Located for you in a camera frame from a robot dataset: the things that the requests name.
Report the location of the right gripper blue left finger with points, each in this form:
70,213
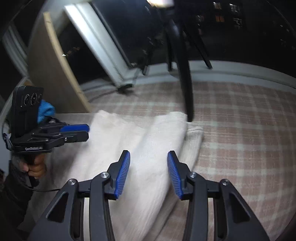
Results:
118,172

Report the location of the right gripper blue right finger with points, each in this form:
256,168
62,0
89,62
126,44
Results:
178,173

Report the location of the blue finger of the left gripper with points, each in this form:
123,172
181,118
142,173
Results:
76,136
75,128

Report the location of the person left hand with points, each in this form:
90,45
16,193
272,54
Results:
38,169

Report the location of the large light wooden board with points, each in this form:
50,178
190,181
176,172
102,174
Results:
48,68

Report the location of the pink plaid woven mat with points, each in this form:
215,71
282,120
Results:
242,133

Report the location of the black light tripod stand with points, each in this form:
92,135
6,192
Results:
180,28

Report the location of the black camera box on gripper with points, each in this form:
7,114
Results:
24,109

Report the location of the black inline cable switch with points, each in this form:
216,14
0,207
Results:
123,88

